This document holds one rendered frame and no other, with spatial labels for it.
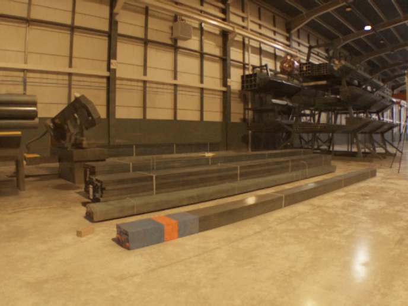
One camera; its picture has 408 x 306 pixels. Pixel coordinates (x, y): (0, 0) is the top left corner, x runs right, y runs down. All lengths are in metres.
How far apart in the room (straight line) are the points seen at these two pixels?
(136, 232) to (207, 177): 2.10
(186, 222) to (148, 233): 0.40
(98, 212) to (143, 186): 0.75
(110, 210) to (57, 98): 7.53
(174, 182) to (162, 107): 8.42
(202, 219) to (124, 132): 8.52
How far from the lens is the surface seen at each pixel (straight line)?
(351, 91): 10.10
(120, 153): 9.15
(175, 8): 12.67
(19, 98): 3.97
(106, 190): 3.43
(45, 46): 10.63
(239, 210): 3.14
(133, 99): 11.45
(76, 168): 5.73
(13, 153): 5.31
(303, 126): 10.72
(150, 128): 11.61
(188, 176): 4.05
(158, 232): 2.54
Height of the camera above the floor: 0.94
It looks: 4 degrees down
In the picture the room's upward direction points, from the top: straight up
